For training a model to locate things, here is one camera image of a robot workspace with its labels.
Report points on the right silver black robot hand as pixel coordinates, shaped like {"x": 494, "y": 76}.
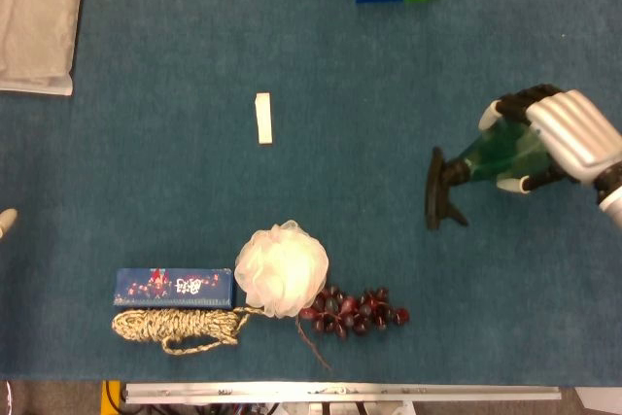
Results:
{"x": 568, "y": 128}

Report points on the green spray bottle black trigger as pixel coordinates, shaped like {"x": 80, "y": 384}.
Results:
{"x": 491, "y": 157}

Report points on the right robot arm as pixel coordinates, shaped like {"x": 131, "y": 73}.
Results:
{"x": 613, "y": 201}

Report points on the blue felt table cover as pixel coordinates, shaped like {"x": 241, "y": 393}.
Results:
{"x": 311, "y": 182}

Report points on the white box corner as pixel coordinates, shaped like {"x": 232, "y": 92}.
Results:
{"x": 600, "y": 400}

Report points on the dark red grape bunch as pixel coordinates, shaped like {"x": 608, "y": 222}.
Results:
{"x": 357, "y": 313}

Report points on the small white rectangular block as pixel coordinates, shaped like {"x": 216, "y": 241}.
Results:
{"x": 264, "y": 118}

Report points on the white mesh bath sponge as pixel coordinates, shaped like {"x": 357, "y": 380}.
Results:
{"x": 282, "y": 269}

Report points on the blue printed rectangular box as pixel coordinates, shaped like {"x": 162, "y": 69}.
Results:
{"x": 175, "y": 287}

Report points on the clear bag with grey cloth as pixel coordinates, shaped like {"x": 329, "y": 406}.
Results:
{"x": 34, "y": 16}

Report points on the aluminium frame rail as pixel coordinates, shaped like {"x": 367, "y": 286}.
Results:
{"x": 340, "y": 392}

